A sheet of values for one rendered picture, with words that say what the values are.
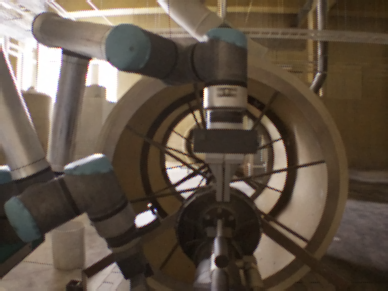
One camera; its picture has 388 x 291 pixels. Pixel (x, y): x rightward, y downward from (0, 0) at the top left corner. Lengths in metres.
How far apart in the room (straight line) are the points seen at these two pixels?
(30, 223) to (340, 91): 13.10
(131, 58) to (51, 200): 0.30
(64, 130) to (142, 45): 0.67
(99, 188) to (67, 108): 0.60
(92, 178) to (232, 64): 0.35
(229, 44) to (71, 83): 0.69
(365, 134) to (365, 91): 1.93
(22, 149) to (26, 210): 0.17
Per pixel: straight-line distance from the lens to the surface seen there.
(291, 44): 8.93
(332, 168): 1.85
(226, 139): 0.55
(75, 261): 2.74
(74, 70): 1.08
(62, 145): 1.14
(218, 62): 0.55
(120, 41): 0.54
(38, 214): 0.55
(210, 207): 0.87
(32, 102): 7.59
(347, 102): 13.38
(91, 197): 0.55
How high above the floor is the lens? 1.23
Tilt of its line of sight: 2 degrees down
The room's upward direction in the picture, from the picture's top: 1 degrees clockwise
